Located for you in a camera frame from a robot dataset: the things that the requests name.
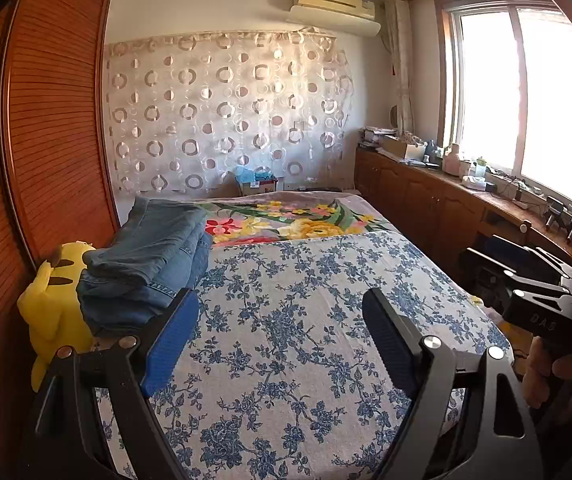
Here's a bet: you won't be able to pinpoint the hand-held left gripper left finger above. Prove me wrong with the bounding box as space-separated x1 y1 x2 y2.
20 286 201 480

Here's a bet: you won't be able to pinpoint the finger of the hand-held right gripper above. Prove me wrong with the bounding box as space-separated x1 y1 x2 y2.
460 249 570 312
485 234 572 287

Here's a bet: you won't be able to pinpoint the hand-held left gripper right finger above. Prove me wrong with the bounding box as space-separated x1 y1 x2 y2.
362 287 544 480

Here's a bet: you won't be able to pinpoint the grey-blue pants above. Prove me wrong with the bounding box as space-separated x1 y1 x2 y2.
83 196 214 286

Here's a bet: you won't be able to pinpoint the person's right hand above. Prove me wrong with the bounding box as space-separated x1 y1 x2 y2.
521 335 572 409

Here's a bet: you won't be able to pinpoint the folded denim jeans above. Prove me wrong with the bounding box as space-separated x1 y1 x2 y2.
76 232 214 338

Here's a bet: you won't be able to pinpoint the white tissue box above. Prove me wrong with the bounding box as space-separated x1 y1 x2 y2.
460 172 490 191

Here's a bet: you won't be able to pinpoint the blue floral bedspread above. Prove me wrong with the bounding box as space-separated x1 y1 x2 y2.
90 230 515 480

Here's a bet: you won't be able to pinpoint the wooden cabinet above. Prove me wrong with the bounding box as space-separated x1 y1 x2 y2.
353 145 572 311

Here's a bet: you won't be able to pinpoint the yellow plush toy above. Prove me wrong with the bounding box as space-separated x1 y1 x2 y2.
17 241 98 391

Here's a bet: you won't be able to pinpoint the cardboard box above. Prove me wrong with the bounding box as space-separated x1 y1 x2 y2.
382 135 427 161

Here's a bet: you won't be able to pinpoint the colourful floral blanket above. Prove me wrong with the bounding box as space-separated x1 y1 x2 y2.
130 189 397 249

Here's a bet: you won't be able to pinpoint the window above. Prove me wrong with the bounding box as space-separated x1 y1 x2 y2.
436 0 572 207

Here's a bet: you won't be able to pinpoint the stack of papers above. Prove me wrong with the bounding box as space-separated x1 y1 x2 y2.
358 127 399 151

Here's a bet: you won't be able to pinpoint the teal box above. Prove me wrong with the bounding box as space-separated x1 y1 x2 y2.
235 165 280 197

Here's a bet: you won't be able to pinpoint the beige window curtain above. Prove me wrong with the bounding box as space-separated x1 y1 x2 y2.
383 0 417 136

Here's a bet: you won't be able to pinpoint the sheer circle-patterned curtain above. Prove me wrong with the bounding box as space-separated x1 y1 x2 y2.
103 30 355 197

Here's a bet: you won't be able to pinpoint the wooden slatted wardrobe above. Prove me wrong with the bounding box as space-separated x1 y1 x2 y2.
0 0 122 461

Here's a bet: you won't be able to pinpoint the wall air conditioner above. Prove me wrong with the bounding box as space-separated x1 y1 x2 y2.
288 0 383 37

